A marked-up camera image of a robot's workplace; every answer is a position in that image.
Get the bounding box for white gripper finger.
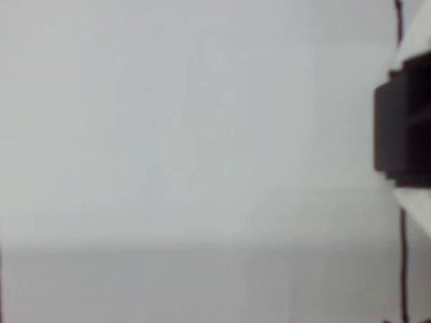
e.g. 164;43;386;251
399;0;431;67
393;187;431;236

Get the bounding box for black cube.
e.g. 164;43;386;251
372;49;431;190

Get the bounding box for white paper sheet with drawn boxes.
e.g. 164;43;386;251
0;0;431;323

